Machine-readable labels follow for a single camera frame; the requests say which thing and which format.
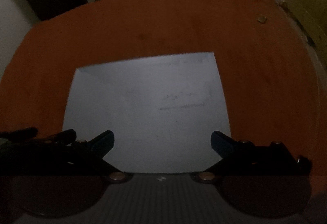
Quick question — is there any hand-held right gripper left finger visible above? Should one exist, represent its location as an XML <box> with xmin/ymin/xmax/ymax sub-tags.
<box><xmin>26</xmin><ymin>130</ymin><xmax>121</xmax><ymax>178</ymax></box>

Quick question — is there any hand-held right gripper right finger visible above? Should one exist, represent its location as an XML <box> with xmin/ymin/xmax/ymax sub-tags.
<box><xmin>204</xmin><ymin>130</ymin><xmax>307</xmax><ymax>176</ymax></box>

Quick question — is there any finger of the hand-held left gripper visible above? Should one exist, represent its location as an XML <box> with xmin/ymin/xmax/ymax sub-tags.
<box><xmin>33</xmin><ymin>129</ymin><xmax>77</xmax><ymax>146</ymax></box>
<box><xmin>0</xmin><ymin>127</ymin><xmax>39</xmax><ymax>140</ymax></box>

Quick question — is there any orange cloth desktop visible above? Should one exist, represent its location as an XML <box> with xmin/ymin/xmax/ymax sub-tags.
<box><xmin>0</xmin><ymin>0</ymin><xmax>321</xmax><ymax>189</ymax></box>

